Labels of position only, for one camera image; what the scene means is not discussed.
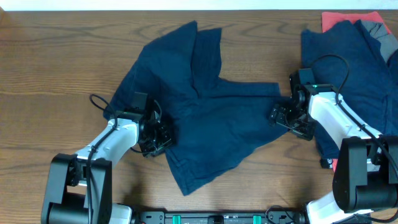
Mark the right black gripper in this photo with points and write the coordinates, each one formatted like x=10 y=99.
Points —
x=278 y=115

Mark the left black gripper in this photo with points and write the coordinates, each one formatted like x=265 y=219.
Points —
x=166 y=140

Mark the navy blue shorts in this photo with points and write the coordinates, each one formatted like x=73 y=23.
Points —
x=216 y=123

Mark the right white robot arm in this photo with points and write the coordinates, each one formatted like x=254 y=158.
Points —
x=365 y=178

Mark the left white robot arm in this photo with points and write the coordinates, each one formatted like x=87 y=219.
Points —
x=79 y=185

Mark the navy garment on pile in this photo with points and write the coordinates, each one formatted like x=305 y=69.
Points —
x=351 y=71

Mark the red garment on pile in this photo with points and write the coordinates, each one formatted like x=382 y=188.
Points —
x=348 y=18

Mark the grey garment on pile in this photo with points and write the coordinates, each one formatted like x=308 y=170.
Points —
x=388 y=41

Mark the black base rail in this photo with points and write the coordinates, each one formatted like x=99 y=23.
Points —
x=275 y=214

